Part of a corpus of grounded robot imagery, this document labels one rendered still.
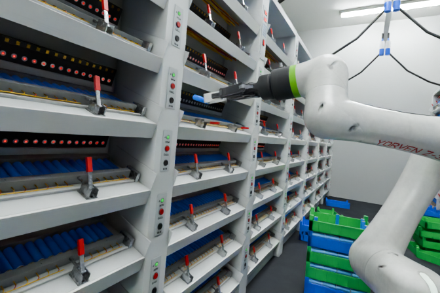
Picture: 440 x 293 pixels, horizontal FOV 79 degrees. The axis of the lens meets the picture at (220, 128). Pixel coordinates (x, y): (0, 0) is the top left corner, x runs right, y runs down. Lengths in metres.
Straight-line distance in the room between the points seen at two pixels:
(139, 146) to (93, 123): 0.21
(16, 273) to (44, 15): 0.51
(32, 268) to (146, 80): 0.52
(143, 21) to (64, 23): 0.32
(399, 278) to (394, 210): 0.22
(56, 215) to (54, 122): 0.19
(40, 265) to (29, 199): 0.16
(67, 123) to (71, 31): 0.19
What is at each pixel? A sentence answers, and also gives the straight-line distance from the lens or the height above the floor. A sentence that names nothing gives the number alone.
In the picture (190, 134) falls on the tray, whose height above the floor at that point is 0.85.
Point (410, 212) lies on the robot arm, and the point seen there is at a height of 0.68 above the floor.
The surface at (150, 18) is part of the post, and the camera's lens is 0.89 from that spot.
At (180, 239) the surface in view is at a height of 0.50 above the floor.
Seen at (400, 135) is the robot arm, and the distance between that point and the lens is 0.73.
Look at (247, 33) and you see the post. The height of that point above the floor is 1.41.
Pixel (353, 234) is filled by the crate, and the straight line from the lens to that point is 1.56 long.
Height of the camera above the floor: 0.85
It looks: 2 degrees up
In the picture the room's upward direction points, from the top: 5 degrees clockwise
